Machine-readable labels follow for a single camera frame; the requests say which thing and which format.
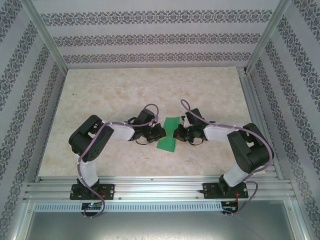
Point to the aluminium side rail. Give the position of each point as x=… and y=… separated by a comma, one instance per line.
x=252, y=100

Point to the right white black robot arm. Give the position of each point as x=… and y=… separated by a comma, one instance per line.
x=217, y=135

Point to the grey metal sheet tray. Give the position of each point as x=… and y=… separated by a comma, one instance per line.
x=160, y=227

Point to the aluminium mounting rail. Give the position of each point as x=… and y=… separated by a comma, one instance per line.
x=160, y=187

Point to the right circuit board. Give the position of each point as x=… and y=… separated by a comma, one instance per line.
x=228, y=206

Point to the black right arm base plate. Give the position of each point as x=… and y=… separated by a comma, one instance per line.
x=208, y=192

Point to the green paper sheet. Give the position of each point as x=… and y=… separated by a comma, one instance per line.
x=167, y=145

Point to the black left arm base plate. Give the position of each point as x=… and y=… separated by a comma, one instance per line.
x=110, y=191

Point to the aluminium frame post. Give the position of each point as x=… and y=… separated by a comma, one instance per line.
x=265, y=40
x=50, y=40

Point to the left circuit board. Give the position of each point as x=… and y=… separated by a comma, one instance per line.
x=92, y=205

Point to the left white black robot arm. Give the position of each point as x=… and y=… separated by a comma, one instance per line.
x=122, y=132

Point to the circuit board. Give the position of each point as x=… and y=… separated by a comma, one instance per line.
x=92, y=205
x=228, y=206

